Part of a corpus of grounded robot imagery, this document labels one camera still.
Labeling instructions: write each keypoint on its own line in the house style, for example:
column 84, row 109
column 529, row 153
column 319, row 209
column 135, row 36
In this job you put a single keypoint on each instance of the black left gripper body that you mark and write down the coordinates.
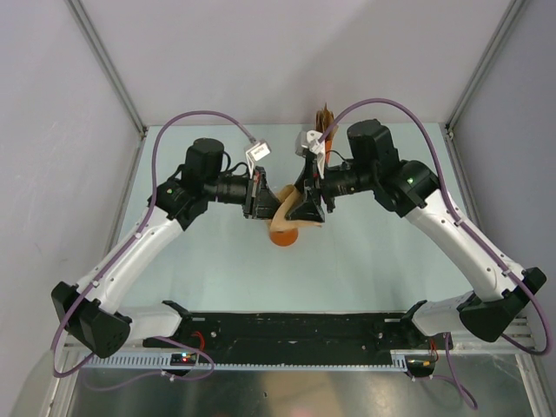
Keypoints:
column 254, row 186

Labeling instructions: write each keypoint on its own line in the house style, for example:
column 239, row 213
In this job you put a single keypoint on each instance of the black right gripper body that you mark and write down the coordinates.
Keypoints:
column 317, row 182

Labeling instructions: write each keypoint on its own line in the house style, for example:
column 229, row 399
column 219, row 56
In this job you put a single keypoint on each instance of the brown paper coffee filter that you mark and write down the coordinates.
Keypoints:
column 279, row 223

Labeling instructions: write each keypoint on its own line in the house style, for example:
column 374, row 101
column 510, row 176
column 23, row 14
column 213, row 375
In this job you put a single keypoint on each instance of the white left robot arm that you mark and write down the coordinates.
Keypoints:
column 90, row 309

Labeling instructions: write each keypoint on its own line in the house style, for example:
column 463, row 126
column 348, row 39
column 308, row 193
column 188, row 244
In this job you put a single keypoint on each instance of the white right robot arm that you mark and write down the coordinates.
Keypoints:
column 413, row 191

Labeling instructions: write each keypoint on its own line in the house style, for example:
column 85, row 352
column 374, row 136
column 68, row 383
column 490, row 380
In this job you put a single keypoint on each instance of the orange coffee filter box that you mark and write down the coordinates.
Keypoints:
column 328, row 145

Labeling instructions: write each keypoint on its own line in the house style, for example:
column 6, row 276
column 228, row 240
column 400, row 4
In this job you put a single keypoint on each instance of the orange glass carafe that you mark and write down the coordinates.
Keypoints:
column 284, row 238

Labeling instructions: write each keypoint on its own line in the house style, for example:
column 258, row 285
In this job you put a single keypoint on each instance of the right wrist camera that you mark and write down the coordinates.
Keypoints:
column 311, row 141

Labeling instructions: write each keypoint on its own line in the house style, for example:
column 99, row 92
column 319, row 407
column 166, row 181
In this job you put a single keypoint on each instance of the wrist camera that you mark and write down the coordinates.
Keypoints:
column 254, row 152
column 311, row 141

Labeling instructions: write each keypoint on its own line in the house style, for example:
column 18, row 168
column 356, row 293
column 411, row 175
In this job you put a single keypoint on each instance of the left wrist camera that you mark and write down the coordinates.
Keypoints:
column 254, row 152

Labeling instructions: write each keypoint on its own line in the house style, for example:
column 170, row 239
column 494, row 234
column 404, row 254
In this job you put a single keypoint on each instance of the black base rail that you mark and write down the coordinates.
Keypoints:
column 303, row 338

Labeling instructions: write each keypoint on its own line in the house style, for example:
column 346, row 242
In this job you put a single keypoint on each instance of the white cable duct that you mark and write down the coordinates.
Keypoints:
column 187, row 361

